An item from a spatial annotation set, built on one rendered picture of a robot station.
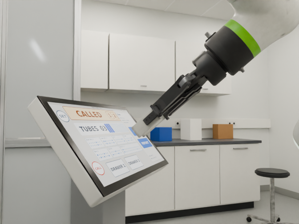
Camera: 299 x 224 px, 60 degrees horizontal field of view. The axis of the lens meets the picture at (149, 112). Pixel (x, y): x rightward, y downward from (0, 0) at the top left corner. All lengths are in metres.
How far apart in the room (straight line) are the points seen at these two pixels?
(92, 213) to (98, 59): 2.59
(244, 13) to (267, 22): 0.05
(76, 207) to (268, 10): 0.75
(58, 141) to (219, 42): 0.43
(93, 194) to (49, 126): 0.20
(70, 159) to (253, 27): 0.49
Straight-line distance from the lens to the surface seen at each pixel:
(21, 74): 1.57
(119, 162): 0.77
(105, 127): 0.85
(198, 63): 0.55
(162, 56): 3.51
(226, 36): 0.55
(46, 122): 0.70
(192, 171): 3.24
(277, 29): 0.56
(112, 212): 0.91
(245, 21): 0.55
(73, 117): 0.76
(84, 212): 0.89
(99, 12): 3.86
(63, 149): 0.66
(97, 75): 3.24
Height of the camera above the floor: 1.13
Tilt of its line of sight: 3 degrees up
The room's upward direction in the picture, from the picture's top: straight up
